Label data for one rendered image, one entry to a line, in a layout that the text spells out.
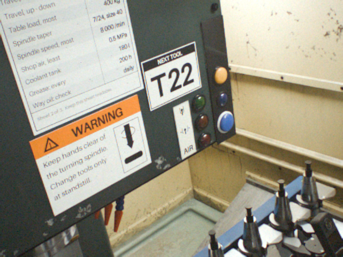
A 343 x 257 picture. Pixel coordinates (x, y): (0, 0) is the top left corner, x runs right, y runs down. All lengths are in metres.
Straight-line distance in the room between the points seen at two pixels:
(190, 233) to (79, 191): 1.56
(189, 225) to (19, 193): 1.67
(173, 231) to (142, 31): 1.64
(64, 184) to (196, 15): 0.29
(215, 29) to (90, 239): 1.00
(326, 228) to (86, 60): 0.65
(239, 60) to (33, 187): 1.22
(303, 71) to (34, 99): 1.11
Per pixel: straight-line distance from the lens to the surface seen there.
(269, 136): 1.71
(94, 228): 1.50
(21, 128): 0.52
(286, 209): 1.07
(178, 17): 0.62
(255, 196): 1.86
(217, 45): 0.67
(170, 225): 2.17
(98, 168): 0.58
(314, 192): 1.15
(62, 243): 0.77
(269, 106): 1.65
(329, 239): 1.01
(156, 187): 2.10
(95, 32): 0.54
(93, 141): 0.57
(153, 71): 0.60
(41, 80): 0.52
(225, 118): 0.70
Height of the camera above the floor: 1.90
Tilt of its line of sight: 25 degrees down
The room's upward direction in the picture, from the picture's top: 10 degrees counter-clockwise
